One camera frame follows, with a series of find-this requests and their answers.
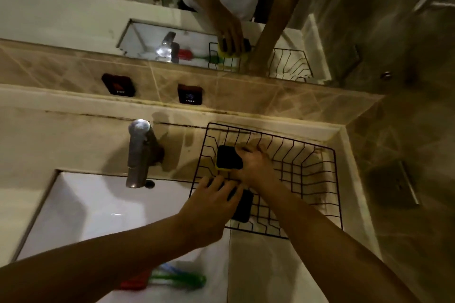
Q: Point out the metal wall plate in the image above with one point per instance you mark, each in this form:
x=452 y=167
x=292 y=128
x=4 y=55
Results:
x=405 y=184

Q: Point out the chrome faucet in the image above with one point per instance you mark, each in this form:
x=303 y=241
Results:
x=140 y=150

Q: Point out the person's left forearm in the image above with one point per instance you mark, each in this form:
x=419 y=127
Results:
x=92 y=263

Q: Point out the white sink basin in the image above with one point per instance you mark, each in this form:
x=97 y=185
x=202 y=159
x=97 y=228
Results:
x=106 y=207

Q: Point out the wall mirror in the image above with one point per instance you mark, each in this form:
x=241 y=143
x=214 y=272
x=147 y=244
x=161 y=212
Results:
x=71 y=15

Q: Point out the person's right hand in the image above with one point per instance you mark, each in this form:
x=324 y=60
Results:
x=257 y=171

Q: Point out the yellow and black sponge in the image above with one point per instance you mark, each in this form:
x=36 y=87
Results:
x=227 y=158

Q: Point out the person's right forearm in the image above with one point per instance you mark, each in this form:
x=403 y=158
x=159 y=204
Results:
x=327 y=249

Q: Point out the black label with red symbol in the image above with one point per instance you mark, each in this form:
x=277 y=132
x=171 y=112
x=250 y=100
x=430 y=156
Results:
x=118 y=85

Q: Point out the small metal wall knob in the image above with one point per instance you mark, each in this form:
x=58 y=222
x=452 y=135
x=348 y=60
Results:
x=386 y=75

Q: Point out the person's left fingers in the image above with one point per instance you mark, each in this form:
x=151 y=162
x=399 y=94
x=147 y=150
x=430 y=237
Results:
x=222 y=191

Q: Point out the person's left hand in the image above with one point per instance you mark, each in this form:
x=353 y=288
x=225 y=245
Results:
x=204 y=217

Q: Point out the green brush with red head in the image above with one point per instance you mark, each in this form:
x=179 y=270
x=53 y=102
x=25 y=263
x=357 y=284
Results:
x=177 y=280

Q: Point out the person's right fingers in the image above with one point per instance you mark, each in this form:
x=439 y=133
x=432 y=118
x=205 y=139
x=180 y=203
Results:
x=248 y=155

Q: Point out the blue toothbrush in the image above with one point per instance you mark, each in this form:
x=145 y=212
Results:
x=172 y=269

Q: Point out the black label with blue symbol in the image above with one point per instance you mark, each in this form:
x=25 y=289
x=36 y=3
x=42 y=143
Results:
x=190 y=94

